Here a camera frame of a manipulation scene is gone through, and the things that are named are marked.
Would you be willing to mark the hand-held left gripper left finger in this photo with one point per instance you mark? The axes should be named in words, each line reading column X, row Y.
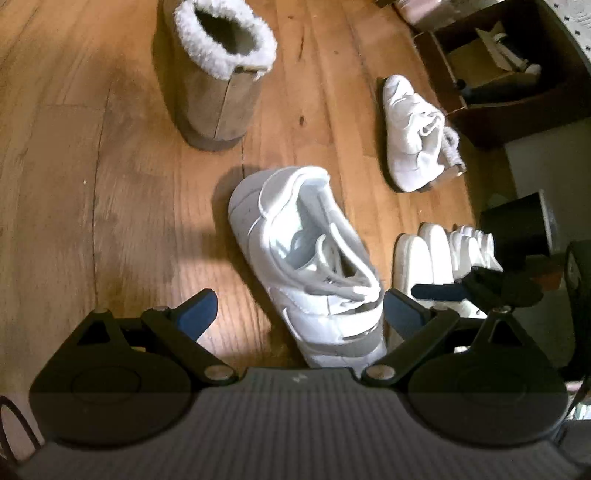
column 198, row 311

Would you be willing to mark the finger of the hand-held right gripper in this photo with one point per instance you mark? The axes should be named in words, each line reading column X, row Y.
column 438, row 290

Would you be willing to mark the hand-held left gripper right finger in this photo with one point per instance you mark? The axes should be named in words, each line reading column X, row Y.
column 405, row 314

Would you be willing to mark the dark wooden shelf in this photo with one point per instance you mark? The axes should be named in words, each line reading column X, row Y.
column 521, row 120

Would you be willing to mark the open cardboard box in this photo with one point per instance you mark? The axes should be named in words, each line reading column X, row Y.
column 480, row 60

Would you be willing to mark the pink suitcase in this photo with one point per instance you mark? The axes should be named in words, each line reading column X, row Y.
column 420, row 9

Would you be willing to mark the grey speckled cloth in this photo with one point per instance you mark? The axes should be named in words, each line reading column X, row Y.
column 575, row 18

